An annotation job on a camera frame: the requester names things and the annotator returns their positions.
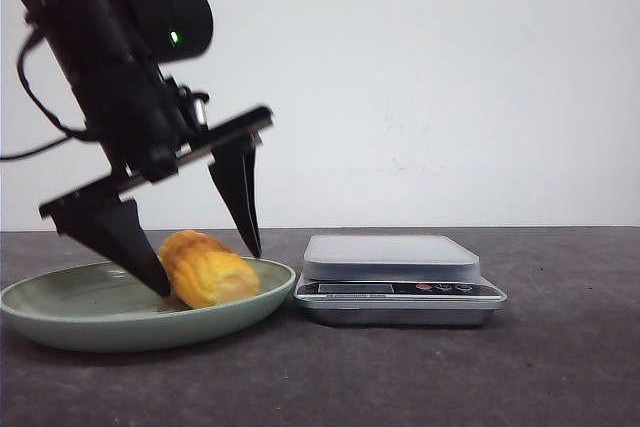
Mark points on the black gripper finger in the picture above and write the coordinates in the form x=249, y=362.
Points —
x=233, y=175
x=112, y=229

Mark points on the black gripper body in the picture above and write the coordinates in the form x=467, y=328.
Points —
x=148, y=125

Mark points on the pale green plate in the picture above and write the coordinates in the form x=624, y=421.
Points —
x=101, y=308

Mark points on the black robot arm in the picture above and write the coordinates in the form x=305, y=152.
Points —
x=148, y=126

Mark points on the yellow corn cob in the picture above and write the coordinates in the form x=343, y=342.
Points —
x=204, y=272

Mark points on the silver digital kitchen scale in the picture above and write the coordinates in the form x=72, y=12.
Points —
x=393, y=279

